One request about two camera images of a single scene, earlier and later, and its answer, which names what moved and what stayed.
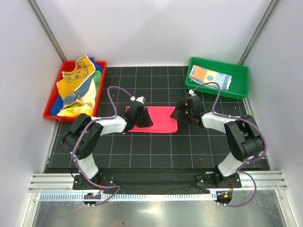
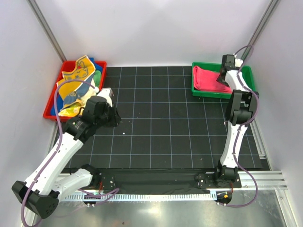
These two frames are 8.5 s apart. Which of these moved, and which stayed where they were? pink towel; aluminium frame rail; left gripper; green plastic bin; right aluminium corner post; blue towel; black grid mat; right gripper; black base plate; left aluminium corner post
Moved: pink towel; left gripper; right gripper; green plastic bin
Stayed: black base plate; black grid mat; aluminium frame rail; blue towel; left aluminium corner post; right aluminium corner post
